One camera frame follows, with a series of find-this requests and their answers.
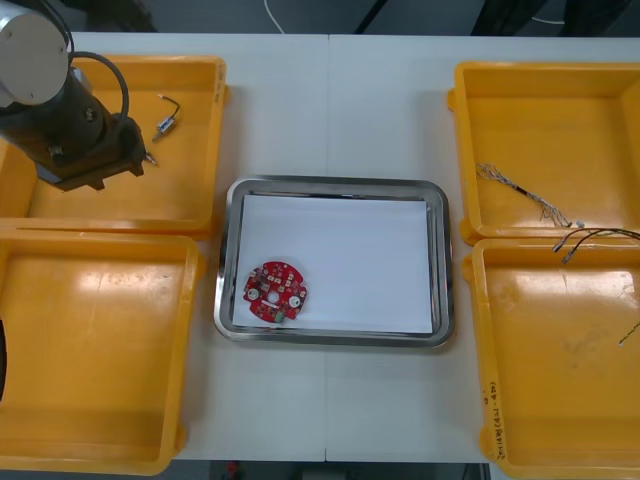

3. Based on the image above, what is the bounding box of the round red circuit board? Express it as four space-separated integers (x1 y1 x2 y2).
243 258 311 325

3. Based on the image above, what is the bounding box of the blue-white twisted wire harness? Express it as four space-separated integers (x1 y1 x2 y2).
474 162 587 229

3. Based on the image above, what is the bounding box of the steel tray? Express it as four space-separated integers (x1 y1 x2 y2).
213 174 457 354

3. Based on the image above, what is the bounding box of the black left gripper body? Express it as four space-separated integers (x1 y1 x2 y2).
34 114 133 192

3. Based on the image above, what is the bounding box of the red black green-yellow wire harness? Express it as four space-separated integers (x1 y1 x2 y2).
552 225 640 347

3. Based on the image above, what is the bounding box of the white floor cable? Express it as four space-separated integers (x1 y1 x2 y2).
263 0 301 34

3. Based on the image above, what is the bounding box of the white paper sheet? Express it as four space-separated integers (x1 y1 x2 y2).
232 193 435 335

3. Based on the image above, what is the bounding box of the yellow-orange plastic bin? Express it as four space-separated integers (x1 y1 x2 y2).
0 230 207 476
462 237 640 480
0 53 231 241
446 60 640 246

